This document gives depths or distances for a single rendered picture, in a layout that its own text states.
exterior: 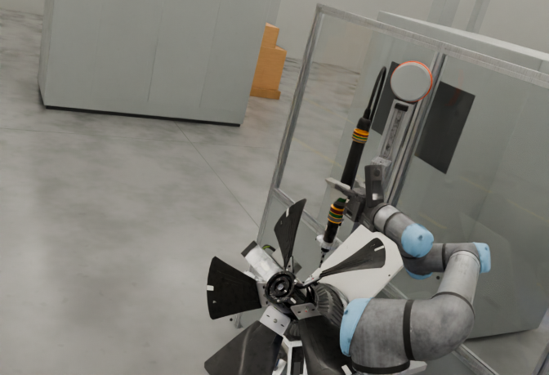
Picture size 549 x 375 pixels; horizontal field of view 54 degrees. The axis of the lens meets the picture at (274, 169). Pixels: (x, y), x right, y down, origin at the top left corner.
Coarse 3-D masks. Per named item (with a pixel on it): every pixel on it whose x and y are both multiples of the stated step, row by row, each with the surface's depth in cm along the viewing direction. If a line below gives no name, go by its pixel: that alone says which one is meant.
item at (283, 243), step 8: (304, 200) 195; (296, 208) 197; (288, 216) 200; (296, 216) 194; (288, 224) 197; (296, 224) 191; (280, 232) 203; (288, 232) 194; (296, 232) 188; (280, 240) 201; (288, 240) 191; (280, 248) 200; (288, 248) 189; (288, 256) 187
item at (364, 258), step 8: (376, 240) 182; (360, 248) 185; (368, 248) 179; (384, 248) 173; (352, 256) 181; (360, 256) 175; (368, 256) 172; (376, 256) 170; (384, 256) 168; (344, 264) 175; (352, 264) 172; (360, 264) 169; (368, 264) 167; (376, 264) 166; (384, 264) 164; (328, 272) 174; (336, 272) 171
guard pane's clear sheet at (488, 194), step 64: (320, 64) 281; (384, 64) 244; (448, 64) 215; (320, 128) 281; (384, 128) 244; (448, 128) 215; (512, 128) 192; (320, 192) 281; (448, 192) 215; (512, 192) 192; (512, 256) 192; (512, 320) 192
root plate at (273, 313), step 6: (270, 306) 178; (264, 312) 177; (270, 312) 177; (276, 312) 178; (264, 318) 177; (270, 318) 177; (276, 318) 177; (282, 318) 178; (288, 318) 178; (270, 324) 176; (276, 324) 177; (276, 330) 176; (282, 330) 177
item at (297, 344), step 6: (294, 342) 179; (300, 342) 178; (294, 348) 177; (300, 348) 176; (288, 354) 177; (294, 354) 176; (300, 354) 175; (288, 360) 176; (294, 360) 175; (300, 360) 174; (288, 366) 175; (294, 366) 173; (300, 366) 172; (288, 372) 173; (294, 372) 172; (300, 372) 171; (306, 372) 170
